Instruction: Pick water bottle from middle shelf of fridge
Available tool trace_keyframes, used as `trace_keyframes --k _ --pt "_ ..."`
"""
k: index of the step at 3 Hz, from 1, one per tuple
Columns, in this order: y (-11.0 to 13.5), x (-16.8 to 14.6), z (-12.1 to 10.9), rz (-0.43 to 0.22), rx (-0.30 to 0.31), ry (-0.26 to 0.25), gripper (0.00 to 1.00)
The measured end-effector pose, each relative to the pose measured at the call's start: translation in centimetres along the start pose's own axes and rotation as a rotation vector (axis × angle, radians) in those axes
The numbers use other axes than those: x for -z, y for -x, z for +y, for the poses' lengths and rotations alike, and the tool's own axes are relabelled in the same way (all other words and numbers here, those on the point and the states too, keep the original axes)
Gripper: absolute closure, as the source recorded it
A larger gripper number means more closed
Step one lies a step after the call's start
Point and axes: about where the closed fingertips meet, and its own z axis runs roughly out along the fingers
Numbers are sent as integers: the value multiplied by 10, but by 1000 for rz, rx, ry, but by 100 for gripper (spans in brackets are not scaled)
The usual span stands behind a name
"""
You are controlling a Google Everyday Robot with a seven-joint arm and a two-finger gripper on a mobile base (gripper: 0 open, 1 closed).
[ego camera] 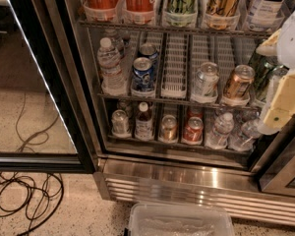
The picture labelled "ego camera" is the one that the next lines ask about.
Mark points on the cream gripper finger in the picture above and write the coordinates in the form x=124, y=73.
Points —
x=268, y=47
x=279, y=104

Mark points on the clear front water bottle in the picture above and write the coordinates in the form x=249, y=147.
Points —
x=109, y=59

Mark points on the clear water bottle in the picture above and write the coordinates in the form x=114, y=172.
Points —
x=116, y=39
x=109, y=59

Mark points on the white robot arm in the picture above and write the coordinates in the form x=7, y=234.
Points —
x=286, y=44

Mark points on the white labelled bottle top shelf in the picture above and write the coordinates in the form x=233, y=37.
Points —
x=262, y=14

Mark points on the bottom right water bottle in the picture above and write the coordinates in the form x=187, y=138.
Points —
x=243, y=138

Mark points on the bottom shelf water bottle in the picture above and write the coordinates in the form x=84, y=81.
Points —
x=220, y=131

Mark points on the empty white shelf tray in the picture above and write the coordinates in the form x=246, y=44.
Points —
x=174, y=76

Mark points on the red can bottom shelf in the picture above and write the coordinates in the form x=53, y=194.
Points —
x=193, y=131

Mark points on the stainless steel fridge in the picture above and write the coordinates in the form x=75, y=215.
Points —
x=257, y=184

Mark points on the gold can bottom shelf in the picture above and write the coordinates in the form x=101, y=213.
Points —
x=168, y=130

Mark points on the brown drink bottle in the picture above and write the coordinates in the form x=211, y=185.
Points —
x=143, y=130

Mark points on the clear rear water bottle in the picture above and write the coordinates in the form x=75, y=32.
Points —
x=116, y=39

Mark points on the glass fridge door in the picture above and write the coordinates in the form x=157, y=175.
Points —
x=42, y=114

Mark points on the green middle can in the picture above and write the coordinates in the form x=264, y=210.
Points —
x=262, y=65

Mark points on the gold tall can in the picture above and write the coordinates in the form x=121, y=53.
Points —
x=222, y=14

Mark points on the white silver can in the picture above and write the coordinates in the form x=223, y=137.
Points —
x=206, y=80

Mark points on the green white tall can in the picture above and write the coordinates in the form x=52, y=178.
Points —
x=180, y=13

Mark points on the blue rear soda can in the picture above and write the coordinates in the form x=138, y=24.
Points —
x=149, y=51

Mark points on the blue soda can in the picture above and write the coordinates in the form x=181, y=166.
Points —
x=149, y=51
x=143, y=74

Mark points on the blue front soda can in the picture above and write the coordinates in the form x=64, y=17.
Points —
x=143, y=74

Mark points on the orange tall can right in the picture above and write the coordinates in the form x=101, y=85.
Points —
x=139, y=12

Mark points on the silver can bottom left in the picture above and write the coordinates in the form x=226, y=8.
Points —
x=120, y=122

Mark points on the clear plastic bin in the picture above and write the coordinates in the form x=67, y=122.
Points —
x=148, y=219

